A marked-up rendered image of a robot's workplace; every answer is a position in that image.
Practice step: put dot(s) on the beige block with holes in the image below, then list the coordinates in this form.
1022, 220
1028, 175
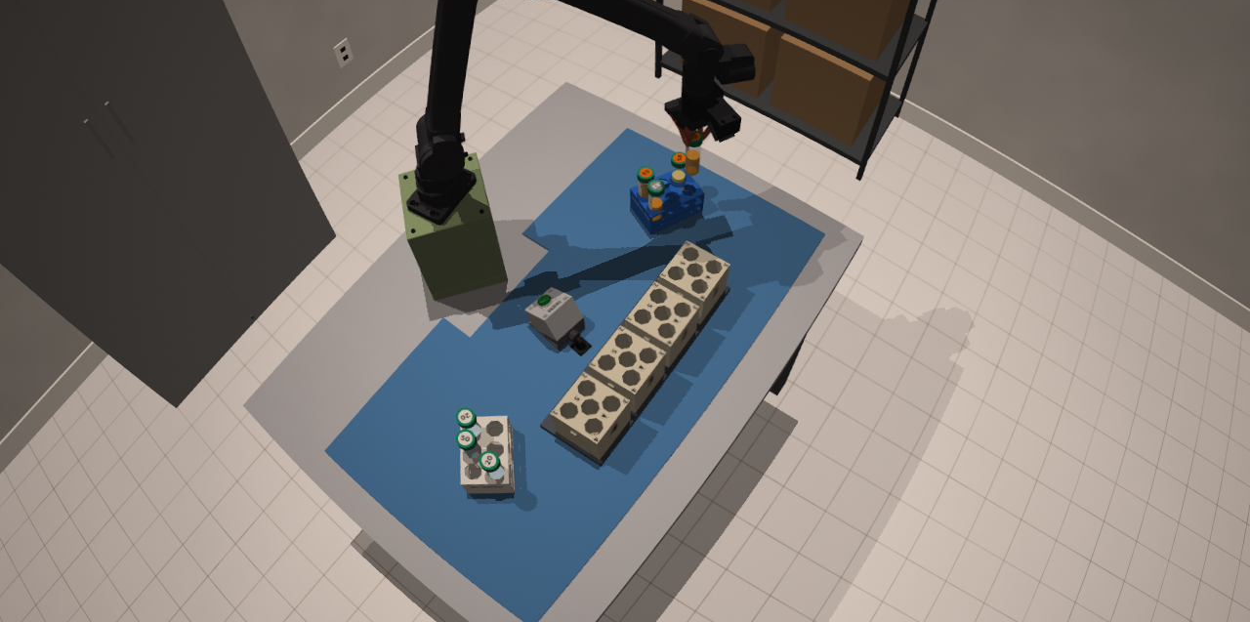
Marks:
696, 268
661, 313
642, 365
605, 426

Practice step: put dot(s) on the beige tube rack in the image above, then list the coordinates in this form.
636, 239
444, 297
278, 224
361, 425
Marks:
493, 429

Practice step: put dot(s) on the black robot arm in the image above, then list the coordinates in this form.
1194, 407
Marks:
444, 181

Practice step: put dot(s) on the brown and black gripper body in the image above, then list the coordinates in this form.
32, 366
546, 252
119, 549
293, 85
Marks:
674, 108

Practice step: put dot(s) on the blue bench mat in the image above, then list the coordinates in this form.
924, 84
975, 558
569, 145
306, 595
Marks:
524, 548

